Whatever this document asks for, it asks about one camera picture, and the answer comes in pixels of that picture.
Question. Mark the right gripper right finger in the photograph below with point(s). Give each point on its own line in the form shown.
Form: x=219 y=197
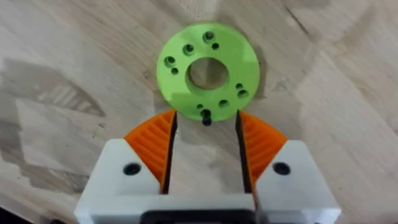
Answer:
x=270 y=155

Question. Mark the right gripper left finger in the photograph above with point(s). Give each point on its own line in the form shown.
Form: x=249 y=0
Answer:
x=146 y=149

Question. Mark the small black screw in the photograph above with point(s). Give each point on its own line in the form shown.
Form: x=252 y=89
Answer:
x=206 y=116

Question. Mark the green disc with holes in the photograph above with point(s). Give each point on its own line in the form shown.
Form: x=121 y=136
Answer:
x=207 y=71

